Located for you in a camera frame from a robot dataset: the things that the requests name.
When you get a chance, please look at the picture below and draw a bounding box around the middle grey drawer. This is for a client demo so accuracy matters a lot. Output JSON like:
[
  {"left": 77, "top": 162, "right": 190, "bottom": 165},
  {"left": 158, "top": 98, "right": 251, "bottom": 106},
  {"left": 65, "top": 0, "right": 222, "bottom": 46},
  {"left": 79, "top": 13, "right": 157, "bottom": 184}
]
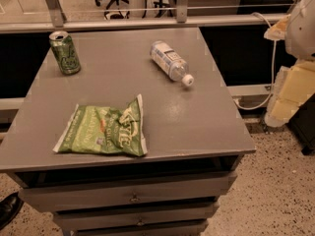
[{"left": 53, "top": 202, "right": 219, "bottom": 231}]

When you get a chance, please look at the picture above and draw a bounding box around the grey drawer cabinet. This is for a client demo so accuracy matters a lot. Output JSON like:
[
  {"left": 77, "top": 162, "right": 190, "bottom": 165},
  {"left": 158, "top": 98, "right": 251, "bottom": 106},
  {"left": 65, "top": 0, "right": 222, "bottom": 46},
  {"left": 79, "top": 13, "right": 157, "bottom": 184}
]
[{"left": 0, "top": 29, "right": 255, "bottom": 236}]

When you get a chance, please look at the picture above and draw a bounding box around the black shoe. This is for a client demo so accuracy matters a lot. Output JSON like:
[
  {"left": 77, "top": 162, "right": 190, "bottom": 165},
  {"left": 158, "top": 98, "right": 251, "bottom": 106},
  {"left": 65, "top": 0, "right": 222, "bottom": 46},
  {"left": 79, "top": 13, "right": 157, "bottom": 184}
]
[{"left": 0, "top": 193, "right": 24, "bottom": 230}]

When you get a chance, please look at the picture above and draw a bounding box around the top grey drawer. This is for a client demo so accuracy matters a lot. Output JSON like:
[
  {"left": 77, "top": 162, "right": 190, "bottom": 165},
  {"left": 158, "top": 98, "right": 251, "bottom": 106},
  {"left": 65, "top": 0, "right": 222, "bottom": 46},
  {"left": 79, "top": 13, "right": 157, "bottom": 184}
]
[{"left": 19, "top": 172, "right": 237, "bottom": 212}]

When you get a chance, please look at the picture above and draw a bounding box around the green chip bag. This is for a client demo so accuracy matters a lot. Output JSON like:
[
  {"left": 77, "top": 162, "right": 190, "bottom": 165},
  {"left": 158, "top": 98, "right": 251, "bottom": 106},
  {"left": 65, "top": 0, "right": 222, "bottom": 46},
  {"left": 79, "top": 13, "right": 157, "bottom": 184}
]
[{"left": 53, "top": 94, "right": 148, "bottom": 156}]

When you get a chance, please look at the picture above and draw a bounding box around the green soda can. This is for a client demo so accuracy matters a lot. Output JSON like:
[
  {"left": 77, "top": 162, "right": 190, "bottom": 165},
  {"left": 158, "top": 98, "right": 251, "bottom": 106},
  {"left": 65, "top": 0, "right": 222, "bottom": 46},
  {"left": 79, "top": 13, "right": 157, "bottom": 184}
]
[{"left": 49, "top": 30, "right": 81, "bottom": 75}]

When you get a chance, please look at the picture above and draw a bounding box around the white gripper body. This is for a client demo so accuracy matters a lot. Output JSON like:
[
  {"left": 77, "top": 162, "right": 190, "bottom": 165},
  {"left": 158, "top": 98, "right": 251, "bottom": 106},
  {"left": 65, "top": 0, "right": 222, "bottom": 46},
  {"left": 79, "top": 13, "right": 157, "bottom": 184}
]
[{"left": 284, "top": 0, "right": 315, "bottom": 61}]

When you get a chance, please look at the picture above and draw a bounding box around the clear plastic water bottle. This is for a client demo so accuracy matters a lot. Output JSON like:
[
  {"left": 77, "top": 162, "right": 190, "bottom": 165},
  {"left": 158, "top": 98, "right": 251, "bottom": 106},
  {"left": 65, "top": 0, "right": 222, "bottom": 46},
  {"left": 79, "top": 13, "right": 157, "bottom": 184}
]
[{"left": 150, "top": 41, "right": 194, "bottom": 87}]

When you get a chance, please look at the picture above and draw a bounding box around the bottom grey drawer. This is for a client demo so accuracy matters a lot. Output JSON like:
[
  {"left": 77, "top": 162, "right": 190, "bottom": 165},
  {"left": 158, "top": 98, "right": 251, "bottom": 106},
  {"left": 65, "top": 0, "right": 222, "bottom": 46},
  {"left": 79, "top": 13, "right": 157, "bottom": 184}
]
[{"left": 75, "top": 219, "right": 208, "bottom": 236}]

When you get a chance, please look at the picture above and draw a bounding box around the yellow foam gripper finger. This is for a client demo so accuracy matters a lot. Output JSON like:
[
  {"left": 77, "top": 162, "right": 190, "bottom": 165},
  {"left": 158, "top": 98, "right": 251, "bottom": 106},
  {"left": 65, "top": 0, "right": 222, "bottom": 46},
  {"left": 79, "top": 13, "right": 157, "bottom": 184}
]
[
  {"left": 264, "top": 60, "right": 315, "bottom": 128},
  {"left": 264, "top": 15, "right": 290, "bottom": 41}
]

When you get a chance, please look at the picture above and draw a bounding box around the grey metal railing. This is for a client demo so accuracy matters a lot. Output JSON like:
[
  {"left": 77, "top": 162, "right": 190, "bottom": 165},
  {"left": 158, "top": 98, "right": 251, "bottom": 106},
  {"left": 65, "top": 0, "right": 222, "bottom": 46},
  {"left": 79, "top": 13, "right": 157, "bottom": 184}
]
[{"left": 0, "top": 0, "right": 300, "bottom": 33}]

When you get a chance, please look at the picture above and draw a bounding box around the white cable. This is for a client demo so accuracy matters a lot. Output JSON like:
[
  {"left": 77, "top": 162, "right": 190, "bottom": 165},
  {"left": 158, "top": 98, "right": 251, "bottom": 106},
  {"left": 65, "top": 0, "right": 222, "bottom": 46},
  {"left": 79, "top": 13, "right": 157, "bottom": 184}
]
[{"left": 233, "top": 12, "right": 279, "bottom": 111}]

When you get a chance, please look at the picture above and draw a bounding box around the grey drawer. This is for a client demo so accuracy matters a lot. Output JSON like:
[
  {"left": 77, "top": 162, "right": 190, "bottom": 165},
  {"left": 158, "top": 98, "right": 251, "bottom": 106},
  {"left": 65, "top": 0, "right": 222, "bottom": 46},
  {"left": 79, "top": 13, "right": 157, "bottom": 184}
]
[
  {"left": 19, "top": 172, "right": 237, "bottom": 212},
  {"left": 53, "top": 202, "right": 219, "bottom": 231},
  {"left": 75, "top": 219, "right": 208, "bottom": 236}
]

